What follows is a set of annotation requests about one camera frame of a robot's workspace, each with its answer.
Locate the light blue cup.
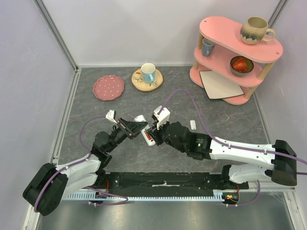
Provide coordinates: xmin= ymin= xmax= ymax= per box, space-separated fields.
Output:
xmin=141 ymin=63 xmax=156 ymax=84

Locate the white battery cover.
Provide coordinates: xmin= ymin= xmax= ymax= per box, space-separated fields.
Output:
xmin=190 ymin=120 xmax=197 ymax=130

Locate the grey blue mug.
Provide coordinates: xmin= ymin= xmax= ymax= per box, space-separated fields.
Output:
xmin=201 ymin=38 xmax=215 ymax=57

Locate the beige ceramic mug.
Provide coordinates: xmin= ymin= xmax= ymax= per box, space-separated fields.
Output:
xmin=240 ymin=17 xmax=276 ymax=45

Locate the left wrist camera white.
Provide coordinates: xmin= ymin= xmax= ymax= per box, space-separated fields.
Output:
xmin=106 ymin=110 xmax=118 ymax=124

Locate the pink dotted plate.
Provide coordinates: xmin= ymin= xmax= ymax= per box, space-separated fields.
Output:
xmin=93 ymin=75 xmax=125 ymax=101

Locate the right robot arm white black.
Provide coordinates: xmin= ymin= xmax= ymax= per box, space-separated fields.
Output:
xmin=145 ymin=122 xmax=297 ymax=189

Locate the purple cable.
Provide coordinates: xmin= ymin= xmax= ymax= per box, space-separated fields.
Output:
xmin=33 ymin=115 xmax=130 ymax=213
xmin=158 ymin=89 xmax=307 ymax=207

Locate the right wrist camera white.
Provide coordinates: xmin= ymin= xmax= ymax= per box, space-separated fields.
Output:
xmin=152 ymin=105 xmax=171 ymax=130

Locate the patterned dark bowl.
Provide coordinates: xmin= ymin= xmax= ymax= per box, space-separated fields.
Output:
xmin=230 ymin=56 xmax=254 ymax=76

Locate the white remote control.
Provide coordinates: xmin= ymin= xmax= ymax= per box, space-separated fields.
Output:
xmin=134 ymin=115 xmax=156 ymax=146

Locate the red orange battery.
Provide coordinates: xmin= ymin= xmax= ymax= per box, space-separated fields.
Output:
xmin=145 ymin=132 xmax=152 ymax=141

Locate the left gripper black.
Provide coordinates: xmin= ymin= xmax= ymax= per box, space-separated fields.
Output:
xmin=106 ymin=117 xmax=148 ymax=152

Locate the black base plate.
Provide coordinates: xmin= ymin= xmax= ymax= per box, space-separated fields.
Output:
xmin=93 ymin=172 xmax=249 ymax=197

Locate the white square mat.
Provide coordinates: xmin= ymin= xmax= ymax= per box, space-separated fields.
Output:
xmin=200 ymin=71 xmax=244 ymax=99

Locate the beige leaf saucer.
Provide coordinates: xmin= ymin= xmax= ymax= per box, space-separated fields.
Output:
xmin=131 ymin=69 xmax=164 ymax=92

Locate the orange red cup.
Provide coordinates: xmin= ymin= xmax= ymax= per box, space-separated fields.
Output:
xmin=232 ymin=57 xmax=248 ymax=72

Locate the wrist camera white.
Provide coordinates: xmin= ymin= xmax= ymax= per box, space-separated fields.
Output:
xmin=106 ymin=110 xmax=118 ymax=124
xmin=152 ymin=105 xmax=171 ymax=130

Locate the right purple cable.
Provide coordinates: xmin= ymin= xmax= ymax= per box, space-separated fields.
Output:
xmin=158 ymin=89 xmax=307 ymax=207

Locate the pink three-tier shelf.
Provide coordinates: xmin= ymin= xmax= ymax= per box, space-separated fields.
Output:
xmin=189 ymin=16 xmax=283 ymax=105

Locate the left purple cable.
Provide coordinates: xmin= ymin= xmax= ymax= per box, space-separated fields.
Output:
xmin=33 ymin=115 xmax=130 ymax=213

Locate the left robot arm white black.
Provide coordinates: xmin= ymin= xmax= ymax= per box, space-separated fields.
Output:
xmin=22 ymin=118 xmax=148 ymax=216

